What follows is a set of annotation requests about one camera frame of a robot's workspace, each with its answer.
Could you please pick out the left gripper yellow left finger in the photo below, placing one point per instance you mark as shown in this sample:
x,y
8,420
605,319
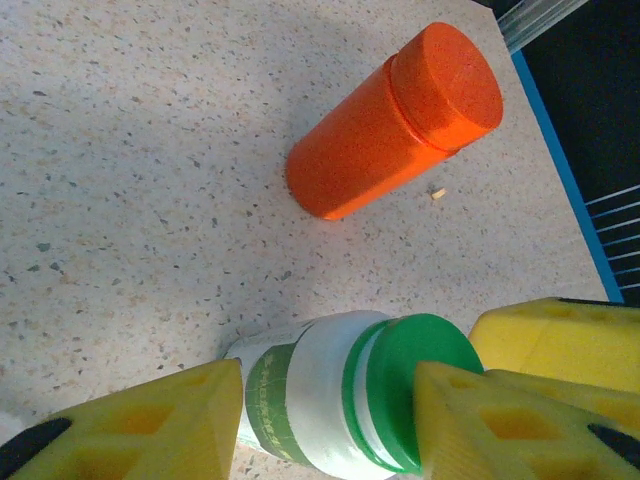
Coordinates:
x,y
125,435

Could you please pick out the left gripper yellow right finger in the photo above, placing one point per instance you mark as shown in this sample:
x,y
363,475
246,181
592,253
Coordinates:
x,y
500,440

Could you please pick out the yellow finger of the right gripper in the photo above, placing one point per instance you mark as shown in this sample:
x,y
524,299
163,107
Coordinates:
x,y
560,345

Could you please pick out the white pill bottle green cap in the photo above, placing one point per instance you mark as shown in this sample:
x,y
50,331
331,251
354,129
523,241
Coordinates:
x,y
315,390

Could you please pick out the orange pill bottle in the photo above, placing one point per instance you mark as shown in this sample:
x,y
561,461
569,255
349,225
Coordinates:
x,y
390,125

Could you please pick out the small tan pill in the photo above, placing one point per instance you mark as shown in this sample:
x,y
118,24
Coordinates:
x,y
438,194

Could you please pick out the aluminium side rail blue edge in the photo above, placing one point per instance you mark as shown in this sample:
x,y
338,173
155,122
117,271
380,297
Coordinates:
x,y
565,175

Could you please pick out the aluminium frame post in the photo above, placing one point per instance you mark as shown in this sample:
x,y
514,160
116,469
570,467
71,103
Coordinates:
x,y
530,20

